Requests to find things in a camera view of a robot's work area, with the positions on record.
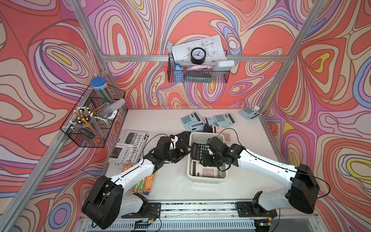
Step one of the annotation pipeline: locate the black calculator face up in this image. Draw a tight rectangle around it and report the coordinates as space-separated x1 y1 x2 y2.
190 143 210 161

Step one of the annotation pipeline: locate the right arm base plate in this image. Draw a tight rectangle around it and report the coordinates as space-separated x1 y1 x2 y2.
235 202 277 218

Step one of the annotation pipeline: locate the black round clock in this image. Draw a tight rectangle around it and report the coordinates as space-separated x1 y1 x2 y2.
190 47 206 65

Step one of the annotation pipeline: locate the blue lid pencil jar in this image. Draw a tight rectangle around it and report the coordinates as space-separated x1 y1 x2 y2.
90 77 114 103

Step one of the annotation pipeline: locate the newspaper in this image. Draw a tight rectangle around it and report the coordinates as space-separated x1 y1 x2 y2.
108 130 149 165

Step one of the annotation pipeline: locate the grey stapler in basket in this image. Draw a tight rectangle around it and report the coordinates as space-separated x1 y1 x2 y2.
95 99 126 120

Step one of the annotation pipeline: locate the colourful children's book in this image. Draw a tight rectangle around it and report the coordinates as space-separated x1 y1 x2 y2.
130 173 156 196

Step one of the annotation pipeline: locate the blue calculator far corner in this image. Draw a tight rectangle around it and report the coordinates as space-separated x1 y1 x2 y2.
238 107 261 120

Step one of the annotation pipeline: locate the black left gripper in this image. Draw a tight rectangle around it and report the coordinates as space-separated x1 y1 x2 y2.
161 142 193 163

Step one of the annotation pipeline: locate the black calculator under pile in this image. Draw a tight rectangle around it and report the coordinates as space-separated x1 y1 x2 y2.
203 123 214 133

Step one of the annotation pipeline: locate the white paper drawing sheet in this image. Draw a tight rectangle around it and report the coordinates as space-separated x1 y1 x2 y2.
172 35 227 66

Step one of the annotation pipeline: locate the black wire basket left wall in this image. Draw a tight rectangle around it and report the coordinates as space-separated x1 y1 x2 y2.
60 87 117 148

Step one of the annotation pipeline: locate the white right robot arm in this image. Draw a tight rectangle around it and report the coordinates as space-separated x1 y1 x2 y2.
203 142 320 214

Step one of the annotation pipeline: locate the black wire basket wall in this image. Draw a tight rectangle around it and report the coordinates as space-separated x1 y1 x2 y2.
60 87 117 148
167 54 231 84

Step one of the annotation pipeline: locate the pink calculator behind box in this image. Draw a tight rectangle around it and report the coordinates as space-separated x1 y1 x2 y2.
213 125 231 143

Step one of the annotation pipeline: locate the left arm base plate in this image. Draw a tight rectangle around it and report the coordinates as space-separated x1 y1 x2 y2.
121 203 161 219

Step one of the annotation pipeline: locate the black wire basket back wall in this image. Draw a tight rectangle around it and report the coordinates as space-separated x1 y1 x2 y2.
167 54 231 84

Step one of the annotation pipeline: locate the pink calculator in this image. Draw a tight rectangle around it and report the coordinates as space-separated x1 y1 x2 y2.
213 125 231 143
190 160 221 178

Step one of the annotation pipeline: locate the cream plastic storage box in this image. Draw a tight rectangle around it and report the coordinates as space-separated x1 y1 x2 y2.
186 132 228 184

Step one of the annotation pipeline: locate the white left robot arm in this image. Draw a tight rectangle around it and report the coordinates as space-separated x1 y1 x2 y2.
82 131 191 230

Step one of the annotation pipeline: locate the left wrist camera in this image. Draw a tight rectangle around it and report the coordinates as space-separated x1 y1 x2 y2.
155 136 174 156

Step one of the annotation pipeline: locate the white box in basket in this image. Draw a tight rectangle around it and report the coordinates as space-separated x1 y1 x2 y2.
213 61 235 72

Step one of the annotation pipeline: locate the clear cup of pencils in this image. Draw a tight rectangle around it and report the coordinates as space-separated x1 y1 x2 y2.
70 106 103 139

